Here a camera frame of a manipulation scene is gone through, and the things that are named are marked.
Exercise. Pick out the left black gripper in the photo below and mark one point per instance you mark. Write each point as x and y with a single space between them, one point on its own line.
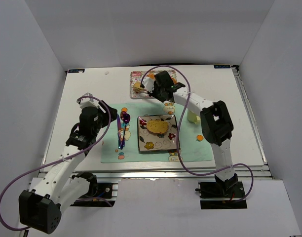
109 112

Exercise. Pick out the round pale bread roll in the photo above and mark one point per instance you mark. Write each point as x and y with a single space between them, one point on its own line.
137 84

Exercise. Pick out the herb bread slice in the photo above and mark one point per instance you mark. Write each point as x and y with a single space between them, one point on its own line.
157 126

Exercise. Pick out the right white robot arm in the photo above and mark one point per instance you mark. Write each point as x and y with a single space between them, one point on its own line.
216 123

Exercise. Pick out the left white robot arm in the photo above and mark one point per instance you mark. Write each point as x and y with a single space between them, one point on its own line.
42 207

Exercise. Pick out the iridescent knife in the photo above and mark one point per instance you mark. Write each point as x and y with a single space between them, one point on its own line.
119 131

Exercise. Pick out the floral serving tray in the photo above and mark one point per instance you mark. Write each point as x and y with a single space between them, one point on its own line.
135 80

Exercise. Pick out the purple spoon upper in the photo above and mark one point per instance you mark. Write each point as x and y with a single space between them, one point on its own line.
122 119

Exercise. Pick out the purple spoon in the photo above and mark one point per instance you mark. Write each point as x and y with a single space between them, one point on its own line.
126 120
122 119

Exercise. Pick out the purple spoon lower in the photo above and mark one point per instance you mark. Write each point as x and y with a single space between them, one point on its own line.
126 120

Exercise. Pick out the mint green placemat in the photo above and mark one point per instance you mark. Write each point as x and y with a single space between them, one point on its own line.
192 145

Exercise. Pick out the pale green mug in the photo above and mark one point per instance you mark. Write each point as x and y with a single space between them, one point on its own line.
193 118

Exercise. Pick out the square floral plate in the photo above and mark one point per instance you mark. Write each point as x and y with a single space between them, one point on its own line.
150 142

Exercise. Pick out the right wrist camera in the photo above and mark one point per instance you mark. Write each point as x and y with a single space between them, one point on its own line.
147 84

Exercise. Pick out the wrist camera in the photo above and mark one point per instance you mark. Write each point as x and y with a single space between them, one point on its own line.
86 100
147 84

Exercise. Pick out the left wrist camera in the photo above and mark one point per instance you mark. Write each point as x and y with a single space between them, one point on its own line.
86 100

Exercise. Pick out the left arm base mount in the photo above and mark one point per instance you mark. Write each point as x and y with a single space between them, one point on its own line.
100 194

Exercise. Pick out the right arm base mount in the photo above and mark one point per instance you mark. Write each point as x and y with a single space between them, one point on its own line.
212 196

